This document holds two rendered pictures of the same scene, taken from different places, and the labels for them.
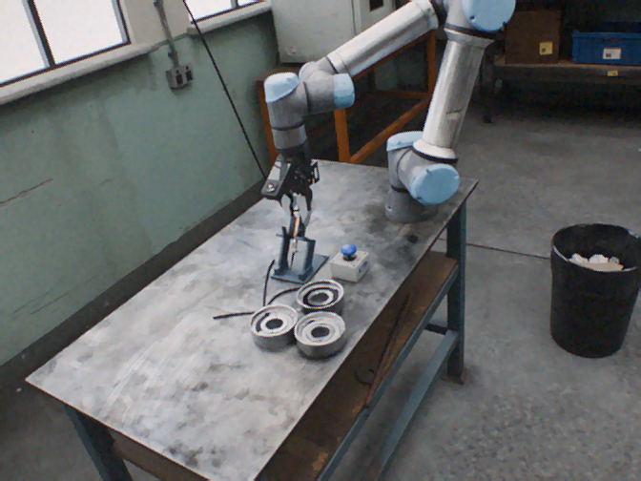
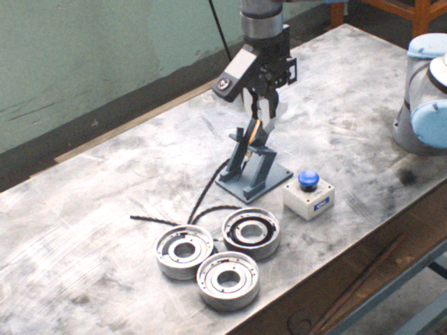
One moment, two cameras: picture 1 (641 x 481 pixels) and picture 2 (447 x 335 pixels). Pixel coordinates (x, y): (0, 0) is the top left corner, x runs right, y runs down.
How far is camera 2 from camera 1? 0.33 m
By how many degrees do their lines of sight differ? 19
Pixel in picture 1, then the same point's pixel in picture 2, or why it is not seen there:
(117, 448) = not seen: hidden behind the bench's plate
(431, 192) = (436, 132)
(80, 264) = (72, 75)
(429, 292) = (427, 239)
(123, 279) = (119, 99)
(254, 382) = (135, 314)
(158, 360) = (55, 251)
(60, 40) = not seen: outside the picture
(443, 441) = not seen: outside the picture
